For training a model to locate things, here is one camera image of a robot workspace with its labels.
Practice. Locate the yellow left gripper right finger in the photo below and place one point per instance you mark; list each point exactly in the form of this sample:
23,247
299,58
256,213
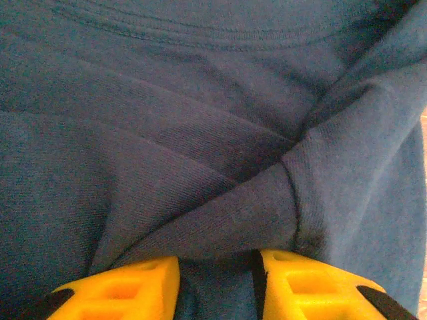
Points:
317,293

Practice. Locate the navy blue t-shirt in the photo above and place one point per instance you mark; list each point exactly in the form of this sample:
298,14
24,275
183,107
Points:
166,133

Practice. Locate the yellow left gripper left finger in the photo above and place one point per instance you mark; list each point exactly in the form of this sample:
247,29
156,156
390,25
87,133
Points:
126,293

